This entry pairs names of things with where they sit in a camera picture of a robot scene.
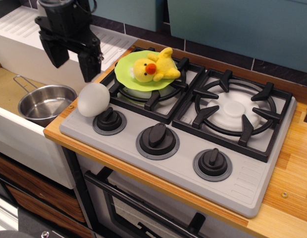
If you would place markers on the black stove knob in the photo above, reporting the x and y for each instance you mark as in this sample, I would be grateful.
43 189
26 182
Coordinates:
157 142
109 122
212 165

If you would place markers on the black left stove knob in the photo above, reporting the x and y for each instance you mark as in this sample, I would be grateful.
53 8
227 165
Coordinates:
109 122

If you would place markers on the black right stove knob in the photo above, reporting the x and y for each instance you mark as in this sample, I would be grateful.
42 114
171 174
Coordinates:
212 165

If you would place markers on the black middle stove knob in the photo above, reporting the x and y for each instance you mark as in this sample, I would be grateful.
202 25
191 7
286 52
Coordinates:
157 142

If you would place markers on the toy oven door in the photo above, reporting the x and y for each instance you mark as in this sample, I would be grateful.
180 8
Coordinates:
136 225

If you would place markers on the stainless steel pot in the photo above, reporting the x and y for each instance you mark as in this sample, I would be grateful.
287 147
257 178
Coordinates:
42 105

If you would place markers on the white toy sink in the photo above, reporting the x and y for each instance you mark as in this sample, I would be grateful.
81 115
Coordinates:
25 65

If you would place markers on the black burner grate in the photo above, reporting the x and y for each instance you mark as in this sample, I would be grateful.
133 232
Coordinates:
238 114
158 104

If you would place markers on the yellow stuffed duck toy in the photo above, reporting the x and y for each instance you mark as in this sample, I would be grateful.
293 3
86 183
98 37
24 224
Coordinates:
156 67

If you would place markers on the light green plastic plate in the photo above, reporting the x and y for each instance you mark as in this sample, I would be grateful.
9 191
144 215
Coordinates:
124 73

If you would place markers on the black right burner grate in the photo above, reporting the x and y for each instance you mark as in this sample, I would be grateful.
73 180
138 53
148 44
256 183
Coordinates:
238 114

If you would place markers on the white egg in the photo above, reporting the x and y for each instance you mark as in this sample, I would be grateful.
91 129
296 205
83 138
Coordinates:
93 100

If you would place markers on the black left burner grate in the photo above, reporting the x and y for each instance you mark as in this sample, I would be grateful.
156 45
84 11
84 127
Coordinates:
158 104

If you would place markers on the black oven door handle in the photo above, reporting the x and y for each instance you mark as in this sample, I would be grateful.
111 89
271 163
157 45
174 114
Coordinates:
191 231

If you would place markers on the grey toy stove top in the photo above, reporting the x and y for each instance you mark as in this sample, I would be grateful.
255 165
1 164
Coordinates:
242 191

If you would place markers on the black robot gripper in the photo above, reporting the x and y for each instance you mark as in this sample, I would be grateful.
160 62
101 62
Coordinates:
66 26

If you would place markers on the wooden drawer front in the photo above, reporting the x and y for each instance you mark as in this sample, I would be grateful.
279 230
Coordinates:
45 190

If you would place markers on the grey toy faucet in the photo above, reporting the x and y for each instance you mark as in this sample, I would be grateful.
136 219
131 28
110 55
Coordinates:
41 9

